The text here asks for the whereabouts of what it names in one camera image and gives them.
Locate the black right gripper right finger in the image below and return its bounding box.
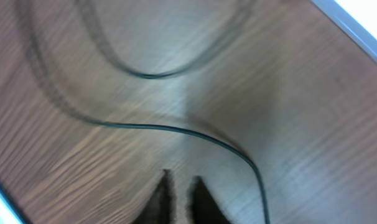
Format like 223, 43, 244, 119
188, 176, 231, 224

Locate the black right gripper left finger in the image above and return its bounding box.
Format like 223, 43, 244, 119
132, 169, 174, 224

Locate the black USB charging cable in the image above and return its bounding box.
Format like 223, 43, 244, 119
14, 0, 272, 224

